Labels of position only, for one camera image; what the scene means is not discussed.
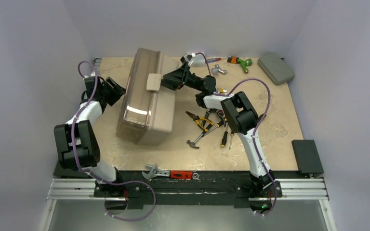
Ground beige translucent plastic toolbox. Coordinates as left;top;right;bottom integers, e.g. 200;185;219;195
116;48;179;146

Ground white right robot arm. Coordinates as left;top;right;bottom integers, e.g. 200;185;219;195
160;61;275;196

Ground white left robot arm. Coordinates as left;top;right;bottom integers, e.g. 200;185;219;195
53;76;126;197

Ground silver metal socket fitting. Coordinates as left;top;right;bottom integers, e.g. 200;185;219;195
211;64;227;76

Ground clear small parts box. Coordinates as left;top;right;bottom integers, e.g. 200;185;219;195
187;52;206;67

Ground red blue small screwdriver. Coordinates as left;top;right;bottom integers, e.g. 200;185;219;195
207;57;228;63

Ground yellow black pliers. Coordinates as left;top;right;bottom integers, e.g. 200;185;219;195
185;111;214;132

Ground black thin screwdriver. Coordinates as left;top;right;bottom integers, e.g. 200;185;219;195
229;131;234;150

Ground black yellow short screwdriver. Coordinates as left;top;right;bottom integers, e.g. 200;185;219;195
221;125;229;148

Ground small black hammer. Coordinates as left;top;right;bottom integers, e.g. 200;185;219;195
186;122;224;149

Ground grey plastic case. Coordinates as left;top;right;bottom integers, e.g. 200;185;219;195
258;52;295;86

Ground black left side block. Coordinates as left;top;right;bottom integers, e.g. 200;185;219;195
53;163;91;179

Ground black block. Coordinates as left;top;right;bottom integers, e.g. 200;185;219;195
291;140;324;178
53;163;91;179

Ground black right side block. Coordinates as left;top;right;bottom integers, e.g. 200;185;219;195
291;140;324;178

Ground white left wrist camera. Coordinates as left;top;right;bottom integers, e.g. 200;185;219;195
83;72;96;78

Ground green orange hose nozzle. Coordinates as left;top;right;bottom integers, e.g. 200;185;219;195
227;56;253;74

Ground red handled adjustable wrench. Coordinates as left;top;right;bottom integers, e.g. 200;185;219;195
142;164;199;180

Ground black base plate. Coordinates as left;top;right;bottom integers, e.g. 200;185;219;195
93;171;283;211

